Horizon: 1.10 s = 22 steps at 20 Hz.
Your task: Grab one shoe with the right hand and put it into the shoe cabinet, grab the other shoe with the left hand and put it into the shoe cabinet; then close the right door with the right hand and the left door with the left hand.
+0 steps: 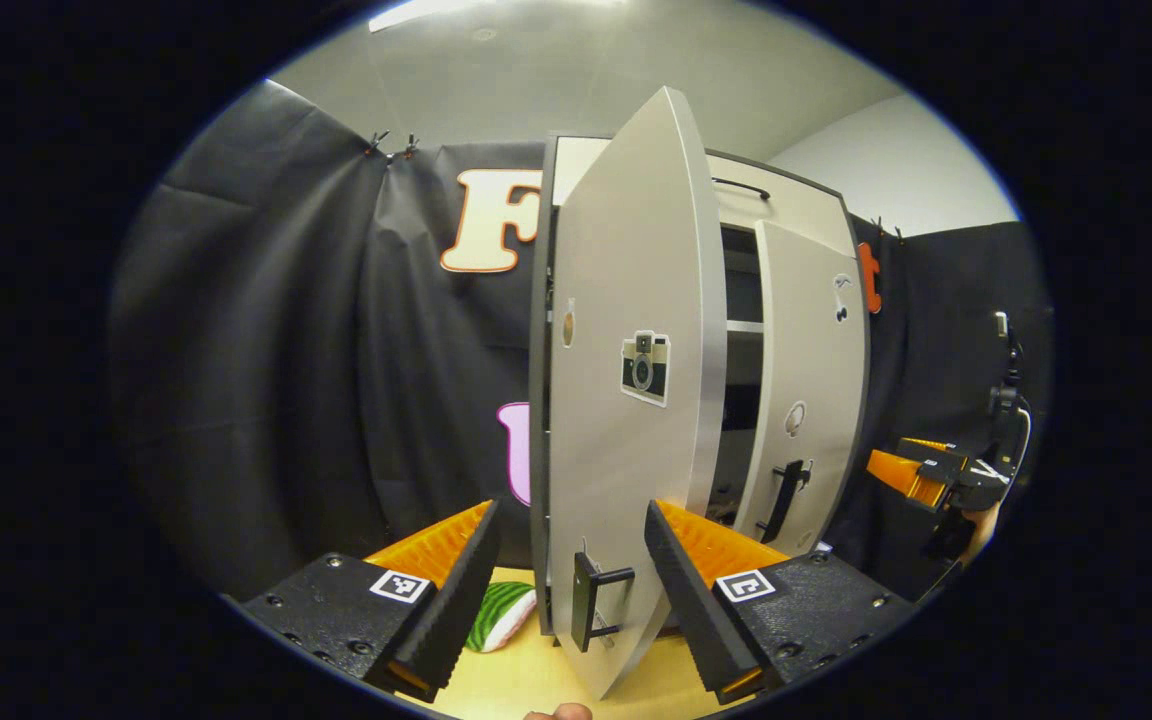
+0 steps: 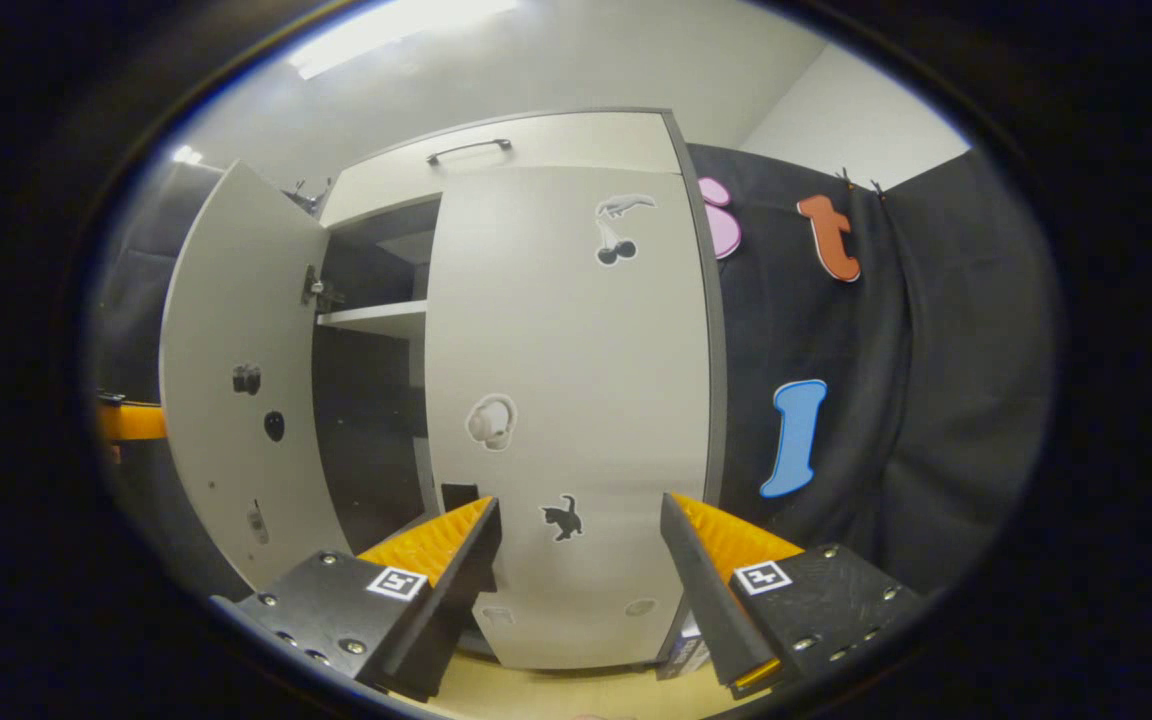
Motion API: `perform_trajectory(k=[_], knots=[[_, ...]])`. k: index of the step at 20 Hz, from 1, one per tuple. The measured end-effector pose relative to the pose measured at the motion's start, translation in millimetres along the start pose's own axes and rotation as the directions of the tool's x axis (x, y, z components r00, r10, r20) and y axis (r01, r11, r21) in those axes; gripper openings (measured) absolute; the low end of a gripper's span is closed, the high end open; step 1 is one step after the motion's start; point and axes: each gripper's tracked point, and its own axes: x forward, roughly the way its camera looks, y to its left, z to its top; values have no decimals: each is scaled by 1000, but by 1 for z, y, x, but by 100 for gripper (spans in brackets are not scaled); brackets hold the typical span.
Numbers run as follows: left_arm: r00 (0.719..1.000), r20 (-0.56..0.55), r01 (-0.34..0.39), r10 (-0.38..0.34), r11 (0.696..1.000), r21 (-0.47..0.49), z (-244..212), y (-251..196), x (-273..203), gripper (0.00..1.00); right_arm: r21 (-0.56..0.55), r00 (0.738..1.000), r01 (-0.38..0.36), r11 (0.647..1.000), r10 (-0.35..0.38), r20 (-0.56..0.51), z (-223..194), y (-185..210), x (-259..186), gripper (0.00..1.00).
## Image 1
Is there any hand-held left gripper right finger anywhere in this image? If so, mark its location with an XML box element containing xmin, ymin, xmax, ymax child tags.
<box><xmin>644</xmin><ymin>500</ymin><xmax>917</xmax><ymax>704</ymax></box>

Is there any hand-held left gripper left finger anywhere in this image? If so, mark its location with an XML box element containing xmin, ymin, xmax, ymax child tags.
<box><xmin>241</xmin><ymin>500</ymin><xmax>502</xmax><ymax>701</ymax></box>

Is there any cabinet door with calendar sticker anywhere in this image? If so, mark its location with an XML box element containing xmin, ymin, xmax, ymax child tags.
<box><xmin>736</xmin><ymin>220</ymin><xmax>869</xmax><ymax>556</ymax></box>

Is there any white shoe cabinet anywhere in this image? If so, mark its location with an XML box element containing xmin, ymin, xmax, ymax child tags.
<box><xmin>528</xmin><ymin>132</ymin><xmax>874</xmax><ymax>641</ymax></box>

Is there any watermelon pattern plush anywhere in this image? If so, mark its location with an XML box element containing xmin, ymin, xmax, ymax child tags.
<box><xmin>464</xmin><ymin>582</ymin><xmax>537</xmax><ymax>653</ymax></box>

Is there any black backdrop cloth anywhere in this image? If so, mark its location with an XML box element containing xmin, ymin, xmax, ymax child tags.
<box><xmin>106</xmin><ymin>78</ymin><xmax>1055</xmax><ymax>601</ymax></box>

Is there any ceiling light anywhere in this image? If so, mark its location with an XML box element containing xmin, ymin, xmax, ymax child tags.
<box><xmin>368</xmin><ymin>0</ymin><xmax>627</xmax><ymax>33</ymax></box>

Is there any black door handle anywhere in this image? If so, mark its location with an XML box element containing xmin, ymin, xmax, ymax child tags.
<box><xmin>571</xmin><ymin>552</ymin><xmax>635</xmax><ymax>653</ymax></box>
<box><xmin>756</xmin><ymin>460</ymin><xmax>813</xmax><ymax>544</ymax></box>

